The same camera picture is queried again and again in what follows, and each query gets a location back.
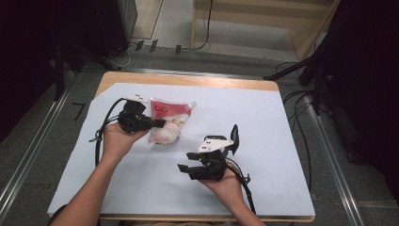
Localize wooden table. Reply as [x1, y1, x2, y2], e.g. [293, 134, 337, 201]
[46, 71, 316, 223]

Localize black cabinet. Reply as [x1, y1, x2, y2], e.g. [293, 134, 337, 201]
[93, 0, 138, 59]

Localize black floor cables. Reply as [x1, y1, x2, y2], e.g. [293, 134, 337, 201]
[276, 60, 314, 192]

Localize person's right hand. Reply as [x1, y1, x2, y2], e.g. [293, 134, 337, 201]
[200, 171, 248, 210]

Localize left hand-held gripper cable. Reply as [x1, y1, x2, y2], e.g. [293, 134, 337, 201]
[88, 97, 130, 168]

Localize person's dark clothing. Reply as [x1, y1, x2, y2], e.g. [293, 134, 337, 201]
[46, 203, 69, 226]

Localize black hanging cable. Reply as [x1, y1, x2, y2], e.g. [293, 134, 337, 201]
[189, 0, 215, 52]

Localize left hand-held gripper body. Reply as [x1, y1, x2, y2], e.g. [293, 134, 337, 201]
[117, 93, 154, 135]

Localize metal floor rail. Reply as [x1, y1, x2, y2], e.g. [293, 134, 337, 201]
[0, 88, 72, 220]
[305, 93, 365, 226]

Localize hand-held gripper cable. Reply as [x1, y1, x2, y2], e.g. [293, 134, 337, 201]
[88, 97, 130, 168]
[224, 156, 257, 216]

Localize white paper sheet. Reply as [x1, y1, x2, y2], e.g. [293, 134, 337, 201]
[46, 82, 316, 218]

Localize right hand-held gripper cable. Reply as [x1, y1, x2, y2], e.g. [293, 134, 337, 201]
[224, 156, 257, 216]

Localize light wooden shelf frame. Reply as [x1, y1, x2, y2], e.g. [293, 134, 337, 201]
[191, 0, 342, 62]

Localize white floor cable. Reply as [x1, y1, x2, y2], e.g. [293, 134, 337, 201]
[120, 43, 136, 69]

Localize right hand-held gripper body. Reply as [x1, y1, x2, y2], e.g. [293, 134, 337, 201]
[187, 139, 234, 182]

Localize red and white refill pouch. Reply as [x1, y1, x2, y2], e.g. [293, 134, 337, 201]
[148, 97, 198, 146]

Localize clear jar with black lid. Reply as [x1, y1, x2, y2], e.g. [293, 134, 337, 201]
[203, 124, 240, 156]

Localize person's left hand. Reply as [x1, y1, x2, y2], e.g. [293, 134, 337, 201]
[101, 122, 149, 166]

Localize black tripod stand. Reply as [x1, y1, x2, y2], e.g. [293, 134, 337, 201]
[53, 37, 121, 102]
[263, 50, 333, 117]

